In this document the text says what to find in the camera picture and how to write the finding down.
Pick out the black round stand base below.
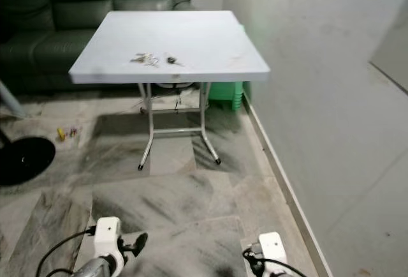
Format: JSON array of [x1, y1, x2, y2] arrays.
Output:
[[0, 137, 57, 187]]

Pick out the green plastic stool stack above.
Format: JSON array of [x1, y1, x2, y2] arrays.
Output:
[[207, 81, 253, 110]]

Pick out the silver key bunch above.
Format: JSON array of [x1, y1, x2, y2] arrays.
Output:
[[131, 53, 161, 68]]

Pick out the grey slanted pole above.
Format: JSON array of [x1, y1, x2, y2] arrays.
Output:
[[0, 82, 24, 119]]

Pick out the white folding table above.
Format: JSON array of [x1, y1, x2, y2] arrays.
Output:
[[69, 11, 271, 171]]

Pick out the dark green leather sofa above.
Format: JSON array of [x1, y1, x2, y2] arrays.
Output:
[[0, 0, 192, 94]]

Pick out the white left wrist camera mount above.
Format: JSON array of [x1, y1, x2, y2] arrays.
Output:
[[94, 216, 124, 264]]

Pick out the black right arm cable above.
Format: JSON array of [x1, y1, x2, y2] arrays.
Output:
[[261, 257, 317, 277]]

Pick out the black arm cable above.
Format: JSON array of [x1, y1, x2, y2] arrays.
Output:
[[261, 257, 317, 277], [36, 226, 97, 277]]

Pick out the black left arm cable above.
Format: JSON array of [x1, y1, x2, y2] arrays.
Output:
[[36, 226, 97, 277]]

